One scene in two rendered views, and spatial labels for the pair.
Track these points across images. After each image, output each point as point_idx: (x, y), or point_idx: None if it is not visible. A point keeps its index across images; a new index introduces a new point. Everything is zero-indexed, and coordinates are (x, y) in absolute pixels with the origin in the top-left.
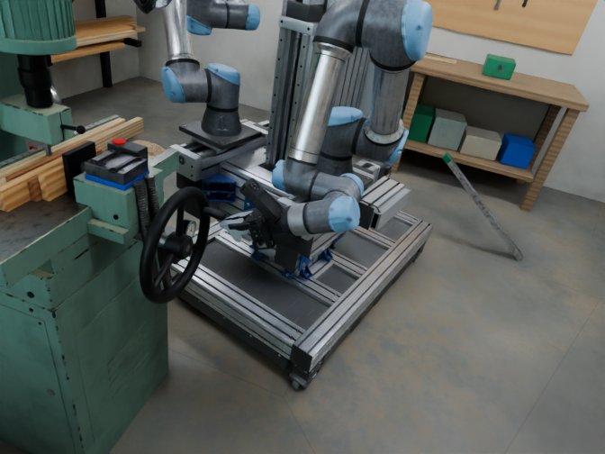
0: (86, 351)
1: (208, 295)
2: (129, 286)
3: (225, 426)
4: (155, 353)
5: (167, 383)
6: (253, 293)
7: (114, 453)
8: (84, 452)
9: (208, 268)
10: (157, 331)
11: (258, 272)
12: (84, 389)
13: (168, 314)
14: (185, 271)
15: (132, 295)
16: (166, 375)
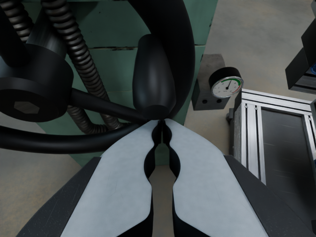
0: None
1: (238, 152)
2: (115, 93)
3: (152, 235)
4: (156, 151)
5: (163, 169)
6: (273, 191)
7: None
8: (74, 160)
9: (264, 133)
10: (161, 141)
11: (304, 179)
12: (60, 134)
13: (215, 133)
14: (105, 133)
15: (123, 103)
16: (169, 164)
